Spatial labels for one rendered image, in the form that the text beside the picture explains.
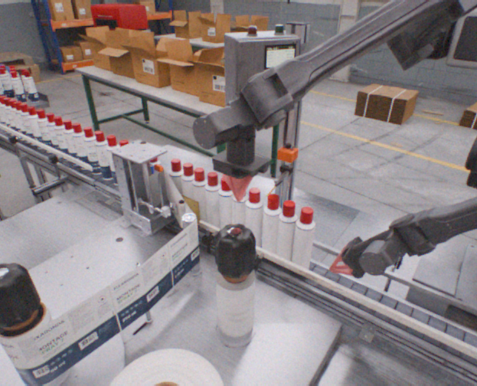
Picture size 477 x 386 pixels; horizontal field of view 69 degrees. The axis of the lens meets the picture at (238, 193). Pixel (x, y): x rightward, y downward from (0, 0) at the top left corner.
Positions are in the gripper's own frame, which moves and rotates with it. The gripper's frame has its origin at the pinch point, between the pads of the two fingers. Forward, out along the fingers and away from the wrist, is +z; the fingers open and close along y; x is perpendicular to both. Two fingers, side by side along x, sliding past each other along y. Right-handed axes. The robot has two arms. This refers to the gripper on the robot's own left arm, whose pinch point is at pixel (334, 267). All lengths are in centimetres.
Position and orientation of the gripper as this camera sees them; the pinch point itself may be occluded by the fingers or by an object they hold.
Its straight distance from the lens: 97.8
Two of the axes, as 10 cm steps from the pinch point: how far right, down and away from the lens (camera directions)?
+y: -5.7, 4.2, -7.1
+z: -5.2, 4.8, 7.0
